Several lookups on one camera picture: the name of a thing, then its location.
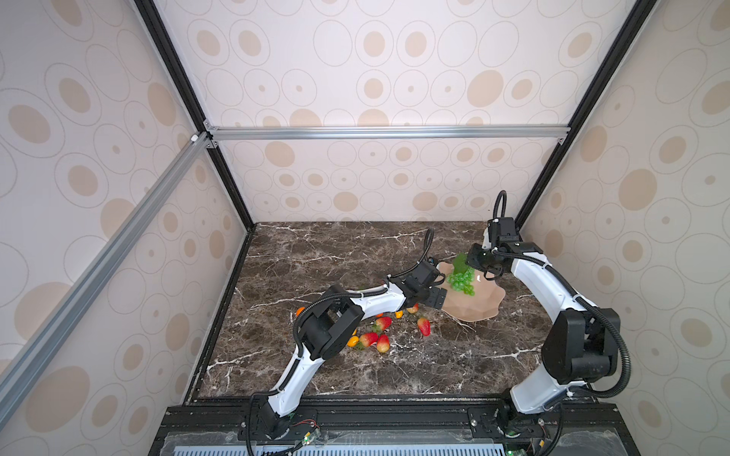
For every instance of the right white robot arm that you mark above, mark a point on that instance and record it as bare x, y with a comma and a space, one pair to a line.
584, 354

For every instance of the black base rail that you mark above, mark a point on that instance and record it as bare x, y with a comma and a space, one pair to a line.
399, 425

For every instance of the fake strawberry centre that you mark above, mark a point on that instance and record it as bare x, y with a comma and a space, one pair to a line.
381, 324

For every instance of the fake strawberry front left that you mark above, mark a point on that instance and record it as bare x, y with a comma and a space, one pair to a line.
368, 340

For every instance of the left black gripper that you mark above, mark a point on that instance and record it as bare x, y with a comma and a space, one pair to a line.
433, 293

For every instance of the pink scalloped fruit bowl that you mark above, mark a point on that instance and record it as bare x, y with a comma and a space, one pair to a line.
483, 305

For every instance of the fake peach strawberry front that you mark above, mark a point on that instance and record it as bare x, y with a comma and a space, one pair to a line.
383, 345

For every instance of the green fake grape bunch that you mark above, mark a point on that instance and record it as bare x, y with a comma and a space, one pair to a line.
462, 276

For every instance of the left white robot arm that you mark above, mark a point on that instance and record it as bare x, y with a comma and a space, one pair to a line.
324, 328

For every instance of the slanted aluminium frame bar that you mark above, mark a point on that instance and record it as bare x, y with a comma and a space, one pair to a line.
35, 357

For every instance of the horizontal aluminium frame bar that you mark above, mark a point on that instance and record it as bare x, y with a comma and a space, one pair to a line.
419, 132

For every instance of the fake strawberry far right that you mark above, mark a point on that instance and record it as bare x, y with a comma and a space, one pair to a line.
424, 326

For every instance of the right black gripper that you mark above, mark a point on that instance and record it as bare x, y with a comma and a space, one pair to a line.
474, 259

